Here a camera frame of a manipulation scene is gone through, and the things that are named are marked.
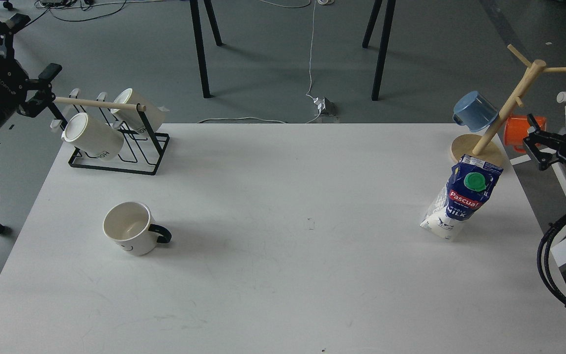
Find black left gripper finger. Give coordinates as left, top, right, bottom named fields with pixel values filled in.
left=19, top=93, right=56, bottom=118
left=27, top=63, right=62, bottom=90

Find blue Pascual milk carton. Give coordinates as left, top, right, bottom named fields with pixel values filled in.
left=420, top=154, right=503, bottom=240

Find white smiley mug black handle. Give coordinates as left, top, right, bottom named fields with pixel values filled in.
left=102, top=202, right=172, bottom=256

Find orange cup on tree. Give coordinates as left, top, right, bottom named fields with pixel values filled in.
left=502, top=115, right=532, bottom=154

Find blue cup on tree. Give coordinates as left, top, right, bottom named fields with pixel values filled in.
left=453, top=90, right=499, bottom=132

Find white mug front on rack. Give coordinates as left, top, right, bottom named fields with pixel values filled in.
left=61, top=113, right=124, bottom=161

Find white mug on rack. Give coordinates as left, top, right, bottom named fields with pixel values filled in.
left=61, top=113, right=124, bottom=161
left=110, top=88, right=166, bottom=136

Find wooden mug tree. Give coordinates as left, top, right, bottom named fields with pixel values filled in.
left=449, top=44, right=566, bottom=166

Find white mug rear on rack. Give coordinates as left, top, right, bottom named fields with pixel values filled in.
left=110, top=88, right=166, bottom=136

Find black table legs left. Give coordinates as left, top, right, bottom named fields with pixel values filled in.
left=189, top=0, right=224, bottom=99

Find black table legs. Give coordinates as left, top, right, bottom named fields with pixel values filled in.
left=362, top=0, right=396, bottom=101
left=189, top=0, right=224, bottom=99

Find black table legs right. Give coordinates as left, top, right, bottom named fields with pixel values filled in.
left=362, top=0, right=396, bottom=101

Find grey power plug box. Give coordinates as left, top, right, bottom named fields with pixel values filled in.
left=313, top=97, right=337, bottom=117

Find black floor cable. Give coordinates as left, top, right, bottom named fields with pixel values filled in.
left=18, top=0, right=129, bottom=30

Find black wire mug rack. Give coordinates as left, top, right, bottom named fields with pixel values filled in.
left=49, top=89, right=170, bottom=176

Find white floor cable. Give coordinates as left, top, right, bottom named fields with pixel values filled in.
left=198, top=0, right=335, bottom=124

